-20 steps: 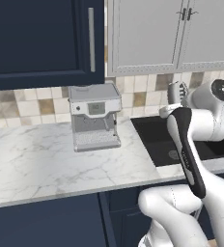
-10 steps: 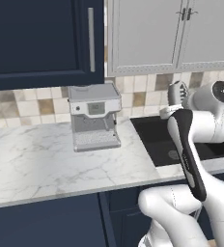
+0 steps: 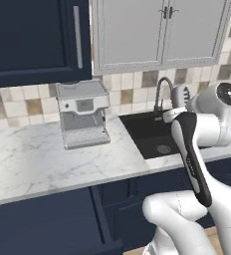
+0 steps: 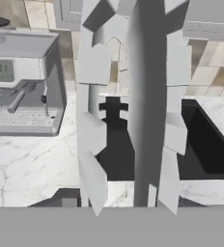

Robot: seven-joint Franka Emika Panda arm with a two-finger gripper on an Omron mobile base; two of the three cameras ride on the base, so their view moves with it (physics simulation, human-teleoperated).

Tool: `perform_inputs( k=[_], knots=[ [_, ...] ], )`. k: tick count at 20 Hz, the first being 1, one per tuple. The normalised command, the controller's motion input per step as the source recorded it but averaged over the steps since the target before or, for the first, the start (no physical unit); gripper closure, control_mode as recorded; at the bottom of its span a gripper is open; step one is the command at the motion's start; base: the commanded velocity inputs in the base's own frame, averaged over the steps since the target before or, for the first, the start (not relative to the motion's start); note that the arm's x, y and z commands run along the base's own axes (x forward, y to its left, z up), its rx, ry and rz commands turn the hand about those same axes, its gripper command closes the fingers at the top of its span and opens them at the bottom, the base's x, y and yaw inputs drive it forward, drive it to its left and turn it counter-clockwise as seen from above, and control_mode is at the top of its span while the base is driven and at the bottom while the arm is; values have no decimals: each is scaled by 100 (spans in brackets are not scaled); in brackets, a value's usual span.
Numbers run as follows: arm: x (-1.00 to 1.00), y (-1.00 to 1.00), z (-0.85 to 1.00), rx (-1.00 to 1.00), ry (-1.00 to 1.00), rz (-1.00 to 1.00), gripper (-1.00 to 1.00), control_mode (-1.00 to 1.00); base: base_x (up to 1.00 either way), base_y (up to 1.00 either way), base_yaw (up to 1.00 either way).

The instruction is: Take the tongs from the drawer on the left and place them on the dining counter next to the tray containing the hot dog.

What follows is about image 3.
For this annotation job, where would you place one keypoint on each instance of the navy base cupboard door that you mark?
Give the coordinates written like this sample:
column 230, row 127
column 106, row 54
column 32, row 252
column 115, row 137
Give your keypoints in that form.
column 228, row 172
column 127, row 212

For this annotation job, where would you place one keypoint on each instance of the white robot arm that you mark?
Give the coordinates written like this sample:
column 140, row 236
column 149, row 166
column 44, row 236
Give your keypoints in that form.
column 220, row 126

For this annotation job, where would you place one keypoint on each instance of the black sink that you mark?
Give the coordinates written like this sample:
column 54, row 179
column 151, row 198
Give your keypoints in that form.
column 147, row 132

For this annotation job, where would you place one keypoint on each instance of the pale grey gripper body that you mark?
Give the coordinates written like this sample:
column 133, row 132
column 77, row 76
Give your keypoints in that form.
column 179, row 96

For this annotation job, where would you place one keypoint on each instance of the dark metal tap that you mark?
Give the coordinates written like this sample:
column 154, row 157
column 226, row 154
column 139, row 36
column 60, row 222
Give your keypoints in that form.
column 159, row 99

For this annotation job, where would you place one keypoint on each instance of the grey wall cupboard door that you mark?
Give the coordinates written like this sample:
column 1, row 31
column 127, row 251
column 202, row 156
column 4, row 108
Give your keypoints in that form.
column 130, row 31
column 193, row 30

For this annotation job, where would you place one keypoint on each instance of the navy wall cupboard door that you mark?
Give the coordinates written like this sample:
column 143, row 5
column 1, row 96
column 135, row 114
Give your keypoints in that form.
column 31, row 36

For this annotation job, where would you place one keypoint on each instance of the silver coffee machine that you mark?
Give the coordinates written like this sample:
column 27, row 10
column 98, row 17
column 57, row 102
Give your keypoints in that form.
column 82, row 114

